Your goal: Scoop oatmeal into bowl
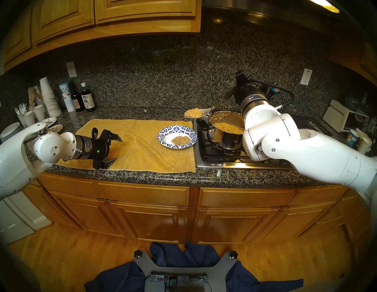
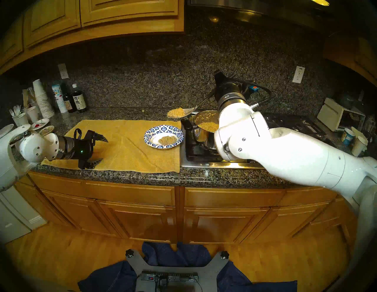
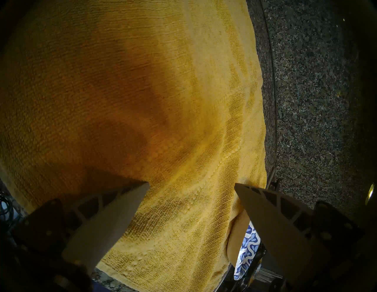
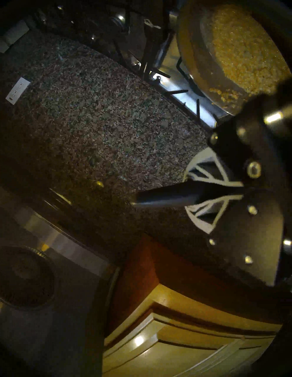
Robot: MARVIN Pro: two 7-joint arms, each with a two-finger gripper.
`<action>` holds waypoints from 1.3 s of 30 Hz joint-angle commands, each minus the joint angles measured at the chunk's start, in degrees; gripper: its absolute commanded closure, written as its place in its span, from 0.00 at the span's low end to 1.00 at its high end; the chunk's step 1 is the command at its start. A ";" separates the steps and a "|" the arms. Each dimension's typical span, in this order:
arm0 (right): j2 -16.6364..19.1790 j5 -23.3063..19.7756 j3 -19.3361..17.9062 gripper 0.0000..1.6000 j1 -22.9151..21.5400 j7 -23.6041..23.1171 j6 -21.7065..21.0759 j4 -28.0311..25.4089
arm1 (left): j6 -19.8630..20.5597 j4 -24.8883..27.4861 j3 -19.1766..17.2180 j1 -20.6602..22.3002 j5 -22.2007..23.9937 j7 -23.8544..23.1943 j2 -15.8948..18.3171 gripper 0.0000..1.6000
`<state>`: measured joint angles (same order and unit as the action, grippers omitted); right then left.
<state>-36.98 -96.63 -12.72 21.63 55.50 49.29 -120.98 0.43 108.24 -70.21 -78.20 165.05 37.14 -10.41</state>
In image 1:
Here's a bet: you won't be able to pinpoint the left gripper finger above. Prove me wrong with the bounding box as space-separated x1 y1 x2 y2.
93 158 118 170
100 130 123 145

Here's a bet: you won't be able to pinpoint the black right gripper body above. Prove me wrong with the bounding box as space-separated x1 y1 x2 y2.
235 72 268 107

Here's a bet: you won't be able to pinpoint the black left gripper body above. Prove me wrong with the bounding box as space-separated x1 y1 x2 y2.
87 137 110 161

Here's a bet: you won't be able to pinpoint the metal ladle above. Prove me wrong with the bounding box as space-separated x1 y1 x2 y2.
184 88 237 120

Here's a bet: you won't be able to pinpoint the cooked oatmeal mass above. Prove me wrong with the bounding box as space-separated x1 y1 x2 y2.
212 112 244 134

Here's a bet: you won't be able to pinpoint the blue patterned paper bowl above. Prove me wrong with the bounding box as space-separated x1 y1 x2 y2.
157 125 198 150

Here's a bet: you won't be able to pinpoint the plain white bowl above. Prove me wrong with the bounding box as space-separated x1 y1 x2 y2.
0 122 21 143

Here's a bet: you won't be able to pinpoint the yellow towel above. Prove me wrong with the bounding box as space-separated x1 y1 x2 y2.
55 119 197 173

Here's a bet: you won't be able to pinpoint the wooden drawer front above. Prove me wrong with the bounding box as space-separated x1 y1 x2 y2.
289 185 349 206
96 180 190 206
198 187 296 208
38 173 97 195

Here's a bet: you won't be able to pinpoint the soy sauce bottle white label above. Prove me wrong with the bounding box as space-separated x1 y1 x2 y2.
80 82 96 112

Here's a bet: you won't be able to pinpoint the small dark sauce bottle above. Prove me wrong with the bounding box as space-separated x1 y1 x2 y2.
69 82 84 112

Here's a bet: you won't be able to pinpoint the stainless steel pot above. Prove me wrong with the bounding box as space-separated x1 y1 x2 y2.
196 110 246 153

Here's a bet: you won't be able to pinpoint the wooden lower cabinet door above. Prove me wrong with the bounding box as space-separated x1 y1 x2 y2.
250 200 343 244
191 208 280 245
108 201 189 244
49 190 130 239

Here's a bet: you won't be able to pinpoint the wooden cabinet door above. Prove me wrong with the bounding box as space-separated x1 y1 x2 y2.
3 12 32 64
108 201 189 244
31 0 95 44
250 200 343 244
94 0 197 24
49 190 130 239
191 208 280 245

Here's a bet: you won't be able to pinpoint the white blue cylindrical canister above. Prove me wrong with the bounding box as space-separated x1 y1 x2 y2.
59 82 76 112

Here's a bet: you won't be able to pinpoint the stack of paper cups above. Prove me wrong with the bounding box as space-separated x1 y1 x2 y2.
39 77 62 117

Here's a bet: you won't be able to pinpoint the steel gas stove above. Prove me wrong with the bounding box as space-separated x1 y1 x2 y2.
193 109 333 170

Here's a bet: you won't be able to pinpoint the paper cup holding forks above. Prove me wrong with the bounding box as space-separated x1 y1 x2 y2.
17 111 36 127

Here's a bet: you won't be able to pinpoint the steel range hood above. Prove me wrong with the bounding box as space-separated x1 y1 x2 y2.
203 0 377 36

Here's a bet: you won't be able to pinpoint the wooden stirrer sticks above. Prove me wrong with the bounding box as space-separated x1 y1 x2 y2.
28 85 43 107

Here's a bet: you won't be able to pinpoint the white toaster oven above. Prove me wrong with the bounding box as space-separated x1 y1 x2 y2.
323 99 370 133

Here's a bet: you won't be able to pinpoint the white kitchen appliance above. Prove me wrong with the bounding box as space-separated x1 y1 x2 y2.
0 191 53 246

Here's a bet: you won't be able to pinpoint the blue printed paper cup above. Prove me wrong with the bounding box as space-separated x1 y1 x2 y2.
347 130 360 147

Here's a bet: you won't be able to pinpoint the yellow hood light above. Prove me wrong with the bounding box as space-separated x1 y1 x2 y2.
309 0 340 14

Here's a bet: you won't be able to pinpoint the dark blue cloth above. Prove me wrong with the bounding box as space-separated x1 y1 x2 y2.
85 242 304 292

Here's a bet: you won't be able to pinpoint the wooden upper cabinet door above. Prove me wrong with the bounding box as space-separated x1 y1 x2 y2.
31 0 95 44
3 12 32 64
94 0 197 24

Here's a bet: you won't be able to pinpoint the grey power strip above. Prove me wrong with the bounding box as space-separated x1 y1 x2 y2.
150 272 208 283

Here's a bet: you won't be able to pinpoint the black cable orange connector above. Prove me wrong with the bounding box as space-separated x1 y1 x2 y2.
259 80 295 112

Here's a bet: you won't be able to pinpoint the wooden lower cabinet frame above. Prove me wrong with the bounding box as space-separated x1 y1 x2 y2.
22 172 371 245

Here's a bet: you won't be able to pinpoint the wooden cabinet frame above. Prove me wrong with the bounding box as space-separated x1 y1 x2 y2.
0 0 202 74
22 172 371 245

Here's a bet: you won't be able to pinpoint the wooden upper cabinet frame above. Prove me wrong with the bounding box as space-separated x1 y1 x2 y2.
0 0 202 74

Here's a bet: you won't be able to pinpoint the wooden corner wall cabinet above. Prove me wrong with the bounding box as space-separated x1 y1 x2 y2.
330 38 377 86

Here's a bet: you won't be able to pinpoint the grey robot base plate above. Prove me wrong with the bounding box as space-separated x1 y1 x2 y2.
134 250 238 292

